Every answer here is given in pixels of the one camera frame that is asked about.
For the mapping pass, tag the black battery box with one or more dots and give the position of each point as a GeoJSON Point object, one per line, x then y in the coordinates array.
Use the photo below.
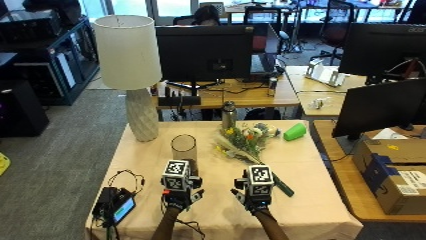
{"type": "Point", "coordinates": [105, 200]}

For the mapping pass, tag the drink can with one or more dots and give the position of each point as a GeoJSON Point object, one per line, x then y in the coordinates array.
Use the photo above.
{"type": "Point", "coordinates": [271, 87]}

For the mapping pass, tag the black computer tower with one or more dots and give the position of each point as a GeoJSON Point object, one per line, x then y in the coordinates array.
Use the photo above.
{"type": "Point", "coordinates": [20, 110]}

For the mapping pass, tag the white marker cube on glove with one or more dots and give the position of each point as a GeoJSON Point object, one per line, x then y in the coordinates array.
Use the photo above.
{"type": "Point", "coordinates": [175, 175]}
{"type": "Point", "coordinates": [259, 180]}

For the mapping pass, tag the white metal stand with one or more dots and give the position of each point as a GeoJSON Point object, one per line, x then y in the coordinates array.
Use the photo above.
{"type": "Point", "coordinates": [326, 73]}

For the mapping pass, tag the white marker cube on right glove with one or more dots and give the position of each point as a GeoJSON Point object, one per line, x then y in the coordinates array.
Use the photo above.
{"type": "Point", "coordinates": [259, 180]}

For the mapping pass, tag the small white gadget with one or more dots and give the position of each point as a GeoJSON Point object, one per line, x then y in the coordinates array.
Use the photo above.
{"type": "Point", "coordinates": [317, 103]}

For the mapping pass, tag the person's left hand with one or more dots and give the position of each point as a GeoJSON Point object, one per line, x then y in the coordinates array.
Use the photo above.
{"type": "Point", "coordinates": [177, 198]}

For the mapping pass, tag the beige tablecloth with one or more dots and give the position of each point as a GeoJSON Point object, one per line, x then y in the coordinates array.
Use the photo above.
{"type": "Point", "coordinates": [306, 186]}

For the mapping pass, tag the white marker cube on left glove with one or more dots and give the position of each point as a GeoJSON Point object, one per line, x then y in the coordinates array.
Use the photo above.
{"type": "Point", "coordinates": [175, 175]}

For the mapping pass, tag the flower bouquet with green stems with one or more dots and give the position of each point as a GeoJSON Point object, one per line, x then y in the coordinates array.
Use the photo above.
{"type": "Point", "coordinates": [243, 140]}

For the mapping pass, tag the white paper sheet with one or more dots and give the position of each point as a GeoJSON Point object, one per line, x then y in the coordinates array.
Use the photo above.
{"type": "Point", "coordinates": [390, 134]}

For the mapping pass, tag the black power strip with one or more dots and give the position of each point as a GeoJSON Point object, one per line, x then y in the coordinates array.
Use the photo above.
{"type": "Point", "coordinates": [177, 100]}

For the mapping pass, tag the green plastic cup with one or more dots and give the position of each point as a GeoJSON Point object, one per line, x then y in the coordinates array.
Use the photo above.
{"type": "Point", "coordinates": [294, 132]}

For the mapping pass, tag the steel water bottle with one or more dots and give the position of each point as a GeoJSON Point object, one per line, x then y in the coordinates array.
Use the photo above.
{"type": "Point", "coordinates": [229, 116]}

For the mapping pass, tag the black computer monitor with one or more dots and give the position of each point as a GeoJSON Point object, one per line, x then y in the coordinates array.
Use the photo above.
{"type": "Point", "coordinates": [380, 46]}
{"type": "Point", "coordinates": [380, 106]}
{"type": "Point", "coordinates": [203, 50]}

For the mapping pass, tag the white table lamp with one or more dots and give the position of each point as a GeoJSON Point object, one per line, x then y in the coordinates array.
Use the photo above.
{"type": "Point", "coordinates": [128, 53]}

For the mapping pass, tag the person's right hand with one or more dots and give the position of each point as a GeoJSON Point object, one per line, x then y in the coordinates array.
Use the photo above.
{"type": "Point", "coordinates": [257, 201]}

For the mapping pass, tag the black office chair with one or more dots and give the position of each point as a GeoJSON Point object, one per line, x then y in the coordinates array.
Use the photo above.
{"type": "Point", "coordinates": [337, 33]}

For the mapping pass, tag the yellow object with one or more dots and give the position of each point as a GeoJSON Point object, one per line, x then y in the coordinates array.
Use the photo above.
{"type": "Point", "coordinates": [2, 163]}

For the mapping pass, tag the black storage shelf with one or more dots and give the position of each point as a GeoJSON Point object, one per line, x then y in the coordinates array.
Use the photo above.
{"type": "Point", "coordinates": [57, 63]}

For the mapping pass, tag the open laptop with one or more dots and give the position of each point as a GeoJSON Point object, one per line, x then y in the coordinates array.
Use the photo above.
{"type": "Point", "coordinates": [262, 56]}

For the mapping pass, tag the brown cardboard box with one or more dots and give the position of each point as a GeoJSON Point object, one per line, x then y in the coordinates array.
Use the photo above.
{"type": "Point", "coordinates": [399, 180]}

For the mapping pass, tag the phone with lit screen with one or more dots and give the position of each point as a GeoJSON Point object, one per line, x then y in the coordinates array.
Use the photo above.
{"type": "Point", "coordinates": [124, 209]}

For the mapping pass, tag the wooden office desk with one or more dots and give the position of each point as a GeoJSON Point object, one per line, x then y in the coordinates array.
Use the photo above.
{"type": "Point", "coordinates": [341, 180]}
{"type": "Point", "coordinates": [247, 96]}
{"type": "Point", "coordinates": [323, 91]}

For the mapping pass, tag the clear glass cylinder vase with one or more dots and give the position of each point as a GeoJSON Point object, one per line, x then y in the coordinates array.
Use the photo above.
{"type": "Point", "coordinates": [183, 148]}

